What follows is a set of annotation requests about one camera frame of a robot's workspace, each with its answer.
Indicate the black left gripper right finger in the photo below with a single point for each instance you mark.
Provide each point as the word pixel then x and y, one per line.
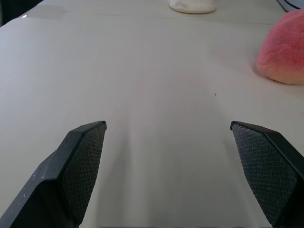
pixel 268 171

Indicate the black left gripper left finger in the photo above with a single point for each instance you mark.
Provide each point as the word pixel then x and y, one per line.
pixel 61 175

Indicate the white object with dark rim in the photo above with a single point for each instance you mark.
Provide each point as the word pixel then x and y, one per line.
pixel 293 4

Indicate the pink plush peach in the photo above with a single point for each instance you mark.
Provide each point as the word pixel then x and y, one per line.
pixel 283 52

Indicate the white plush object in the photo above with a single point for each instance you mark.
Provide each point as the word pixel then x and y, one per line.
pixel 192 5

